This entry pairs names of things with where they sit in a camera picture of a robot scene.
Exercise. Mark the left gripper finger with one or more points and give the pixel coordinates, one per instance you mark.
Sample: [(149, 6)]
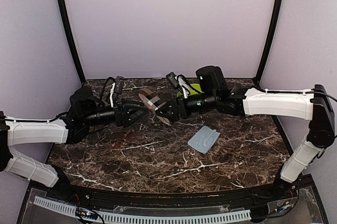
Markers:
[(130, 106), (133, 116)]

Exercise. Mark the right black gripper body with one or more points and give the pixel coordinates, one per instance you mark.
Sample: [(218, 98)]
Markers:
[(184, 113)]

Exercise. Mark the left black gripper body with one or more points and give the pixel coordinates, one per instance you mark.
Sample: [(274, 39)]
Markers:
[(118, 118)]

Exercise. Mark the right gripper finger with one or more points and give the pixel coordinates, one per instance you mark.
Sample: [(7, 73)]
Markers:
[(170, 119), (167, 109)]

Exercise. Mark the light blue cleaning cloth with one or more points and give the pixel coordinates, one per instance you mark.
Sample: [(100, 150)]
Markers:
[(204, 139)]

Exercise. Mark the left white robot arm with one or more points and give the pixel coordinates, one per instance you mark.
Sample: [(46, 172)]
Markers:
[(71, 127)]

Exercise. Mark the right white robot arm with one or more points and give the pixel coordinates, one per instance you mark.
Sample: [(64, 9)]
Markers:
[(312, 105)]

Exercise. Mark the green bowl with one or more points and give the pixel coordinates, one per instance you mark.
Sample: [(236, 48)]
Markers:
[(195, 88)]

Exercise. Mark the small circuit board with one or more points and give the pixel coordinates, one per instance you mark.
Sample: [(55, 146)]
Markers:
[(85, 214)]

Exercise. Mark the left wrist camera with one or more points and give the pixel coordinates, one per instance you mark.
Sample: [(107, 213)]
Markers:
[(116, 90)]

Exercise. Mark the white slotted cable duct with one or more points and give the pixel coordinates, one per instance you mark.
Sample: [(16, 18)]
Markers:
[(110, 217)]

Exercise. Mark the black table front rail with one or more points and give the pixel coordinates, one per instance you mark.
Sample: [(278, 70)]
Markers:
[(254, 197)]

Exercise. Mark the left black frame post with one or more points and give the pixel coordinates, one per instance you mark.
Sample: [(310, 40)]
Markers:
[(70, 40)]

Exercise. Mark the black frame post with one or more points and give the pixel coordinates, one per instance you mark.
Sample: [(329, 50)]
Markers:
[(70, 40), (268, 42)]

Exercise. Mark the right black frame post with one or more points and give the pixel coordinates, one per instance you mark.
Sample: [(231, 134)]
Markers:
[(268, 42)]

